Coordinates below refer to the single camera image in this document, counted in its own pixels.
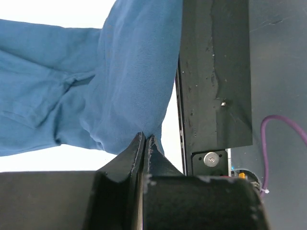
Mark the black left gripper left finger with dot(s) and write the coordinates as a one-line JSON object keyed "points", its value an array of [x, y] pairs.
{"points": [[106, 199]]}

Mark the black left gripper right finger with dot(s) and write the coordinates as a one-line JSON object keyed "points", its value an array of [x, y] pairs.
{"points": [[173, 201]]}

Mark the dark teal t shirt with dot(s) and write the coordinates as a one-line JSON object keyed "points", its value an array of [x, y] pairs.
{"points": [[87, 87]]}

